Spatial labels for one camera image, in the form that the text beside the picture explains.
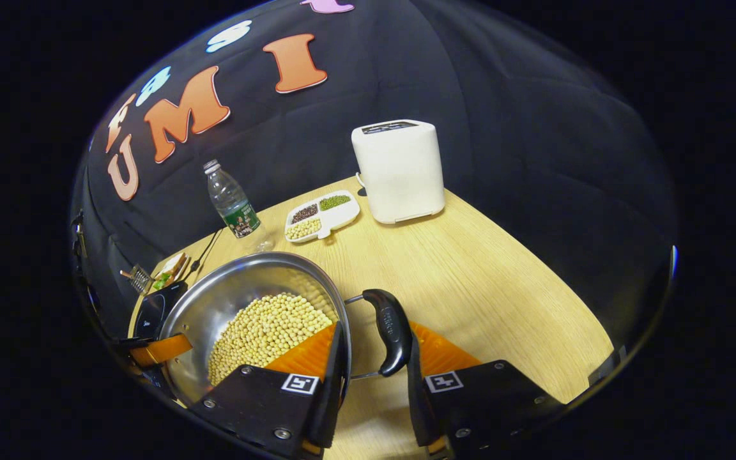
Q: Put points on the white divided bean tray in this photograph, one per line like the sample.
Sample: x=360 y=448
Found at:
x=342 y=217

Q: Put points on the white toaster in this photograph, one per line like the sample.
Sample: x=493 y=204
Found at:
x=400 y=172

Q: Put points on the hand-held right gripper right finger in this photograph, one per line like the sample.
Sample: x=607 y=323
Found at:
x=420 y=409

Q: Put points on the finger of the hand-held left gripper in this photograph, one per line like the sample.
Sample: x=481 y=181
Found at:
x=160 y=349

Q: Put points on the sandwich with lettuce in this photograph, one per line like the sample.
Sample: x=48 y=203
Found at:
x=176 y=265

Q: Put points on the steel pot with soybeans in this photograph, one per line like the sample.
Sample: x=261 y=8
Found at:
x=214 y=306

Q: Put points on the black table edge bracket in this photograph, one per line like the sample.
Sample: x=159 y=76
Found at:
x=607 y=367

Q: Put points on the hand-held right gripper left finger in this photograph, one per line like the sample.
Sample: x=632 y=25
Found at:
x=333 y=390

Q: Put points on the clear plastic water bottle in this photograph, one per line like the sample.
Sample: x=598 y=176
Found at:
x=234 y=204

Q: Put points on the black induction cooktop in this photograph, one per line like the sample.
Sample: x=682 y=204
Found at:
x=154 y=313

